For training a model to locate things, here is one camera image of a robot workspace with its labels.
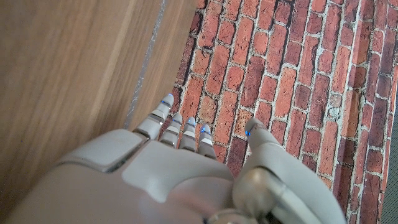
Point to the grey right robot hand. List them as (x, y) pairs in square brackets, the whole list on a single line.
[(174, 174)]

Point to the grey tape outline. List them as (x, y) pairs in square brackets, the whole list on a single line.
[(145, 62)]

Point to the red brick printed backdrop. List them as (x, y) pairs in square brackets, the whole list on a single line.
[(280, 77)]

